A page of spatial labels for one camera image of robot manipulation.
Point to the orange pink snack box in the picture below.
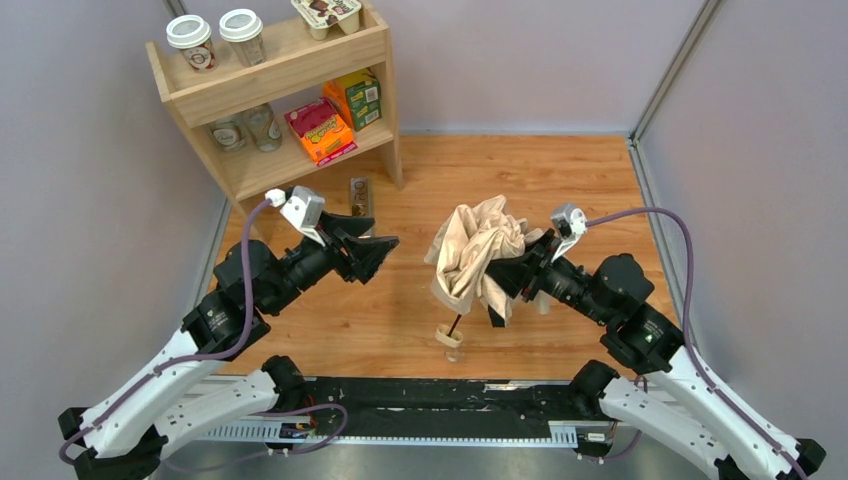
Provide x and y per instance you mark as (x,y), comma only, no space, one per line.
(321,131)

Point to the green orange carton box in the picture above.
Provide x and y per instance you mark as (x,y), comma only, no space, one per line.
(356,96)

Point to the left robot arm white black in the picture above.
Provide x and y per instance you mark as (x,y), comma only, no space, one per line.
(130,434)

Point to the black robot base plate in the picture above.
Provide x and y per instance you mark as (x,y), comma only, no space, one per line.
(363,396)

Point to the wooden two-tier shelf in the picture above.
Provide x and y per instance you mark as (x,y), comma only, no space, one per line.
(297,67)

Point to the aluminium slotted cable rail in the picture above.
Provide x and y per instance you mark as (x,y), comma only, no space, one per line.
(409,428)

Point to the paper cup grey sleeve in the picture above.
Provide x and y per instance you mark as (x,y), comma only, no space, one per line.
(242,29)

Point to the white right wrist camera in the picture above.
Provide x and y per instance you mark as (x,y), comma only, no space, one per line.
(570,223)

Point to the beige umbrella with black shaft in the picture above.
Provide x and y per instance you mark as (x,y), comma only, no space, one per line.
(463,248)

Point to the clear glass jar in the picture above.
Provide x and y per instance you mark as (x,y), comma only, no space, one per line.
(261,124)
(228,133)

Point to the paper cup red logo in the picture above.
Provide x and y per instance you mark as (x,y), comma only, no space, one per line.
(191,35)

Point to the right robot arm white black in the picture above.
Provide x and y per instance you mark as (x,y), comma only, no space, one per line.
(723,442)

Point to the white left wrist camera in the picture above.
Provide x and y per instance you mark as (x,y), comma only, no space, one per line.
(302,208)

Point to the pudding cup multipack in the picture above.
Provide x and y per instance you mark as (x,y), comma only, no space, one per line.
(321,16)

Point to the clear glass jar right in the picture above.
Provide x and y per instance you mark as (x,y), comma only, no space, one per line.
(261,124)

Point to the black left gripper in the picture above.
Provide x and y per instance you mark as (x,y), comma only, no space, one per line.
(342,245)

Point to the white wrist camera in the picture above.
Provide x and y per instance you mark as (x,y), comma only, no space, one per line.
(302,208)
(570,223)

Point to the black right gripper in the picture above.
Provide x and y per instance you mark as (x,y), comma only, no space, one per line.
(537,266)

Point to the clear glass jar left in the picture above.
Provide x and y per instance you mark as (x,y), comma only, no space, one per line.
(228,133)

